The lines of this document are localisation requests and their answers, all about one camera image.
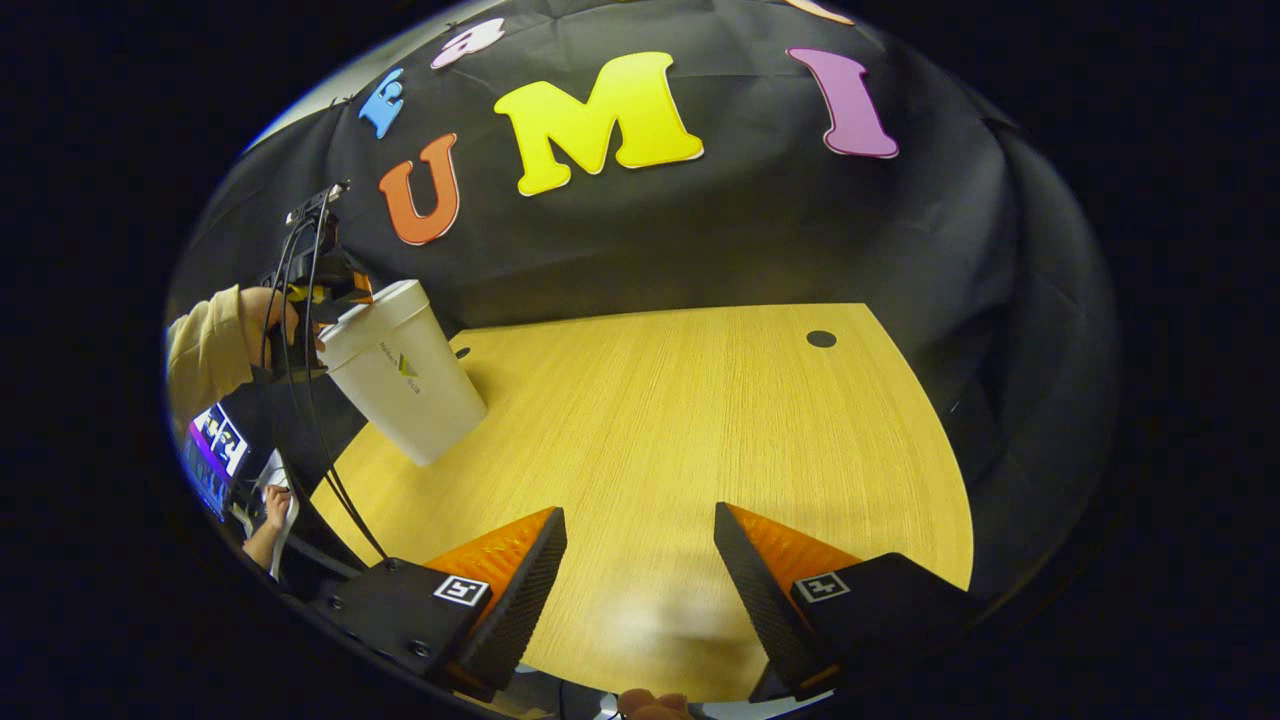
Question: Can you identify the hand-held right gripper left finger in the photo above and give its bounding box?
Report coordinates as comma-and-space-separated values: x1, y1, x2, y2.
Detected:
312, 505, 569, 701

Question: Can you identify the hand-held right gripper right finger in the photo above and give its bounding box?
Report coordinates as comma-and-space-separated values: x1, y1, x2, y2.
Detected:
713, 502, 986, 701

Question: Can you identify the white desktop garbage bin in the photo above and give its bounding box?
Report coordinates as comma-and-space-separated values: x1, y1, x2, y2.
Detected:
315, 280, 489, 467

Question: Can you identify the wooden desktop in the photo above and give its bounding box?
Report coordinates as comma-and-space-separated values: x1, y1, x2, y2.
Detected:
310, 303, 976, 706

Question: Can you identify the computer monitor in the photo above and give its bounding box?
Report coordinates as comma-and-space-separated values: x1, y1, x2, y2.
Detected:
183, 403, 251, 521

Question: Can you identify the white side desk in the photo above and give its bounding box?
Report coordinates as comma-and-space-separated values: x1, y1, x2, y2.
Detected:
255, 450, 301, 581

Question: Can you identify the black backdrop cloth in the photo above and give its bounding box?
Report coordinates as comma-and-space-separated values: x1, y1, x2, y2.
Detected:
165, 0, 1121, 601

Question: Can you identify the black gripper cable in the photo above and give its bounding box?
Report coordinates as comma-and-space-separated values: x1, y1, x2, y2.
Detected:
262, 215, 393, 563

